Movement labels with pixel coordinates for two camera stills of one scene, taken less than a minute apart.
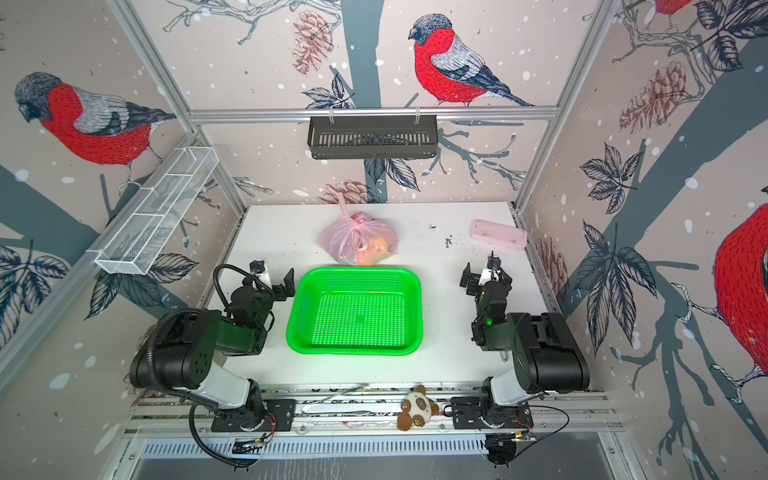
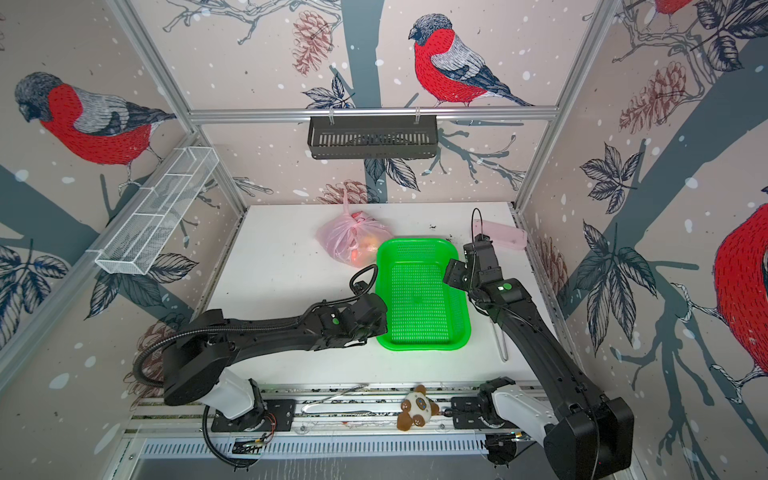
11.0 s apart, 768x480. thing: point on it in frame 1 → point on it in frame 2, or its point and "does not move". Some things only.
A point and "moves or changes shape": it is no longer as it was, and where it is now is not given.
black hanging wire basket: (372, 137) does not move
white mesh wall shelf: (137, 241) does not move
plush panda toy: (416, 408) does not move
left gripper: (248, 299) → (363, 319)
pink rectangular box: (498, 234) does not move
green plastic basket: (355, 311) moves or changes shape
